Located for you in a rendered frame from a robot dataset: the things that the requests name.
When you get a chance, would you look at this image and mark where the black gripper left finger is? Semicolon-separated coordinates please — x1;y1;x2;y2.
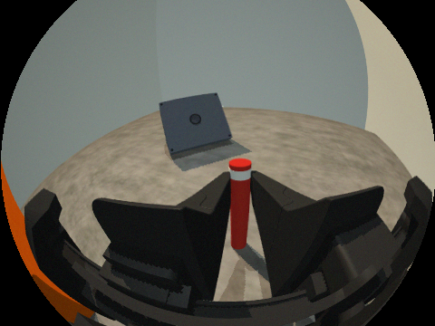
92;171;232;301

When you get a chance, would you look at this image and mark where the red peg with white band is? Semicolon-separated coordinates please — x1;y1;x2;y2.
229;158;251;250

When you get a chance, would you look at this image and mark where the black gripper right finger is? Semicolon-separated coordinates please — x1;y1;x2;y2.
250;171;384;298

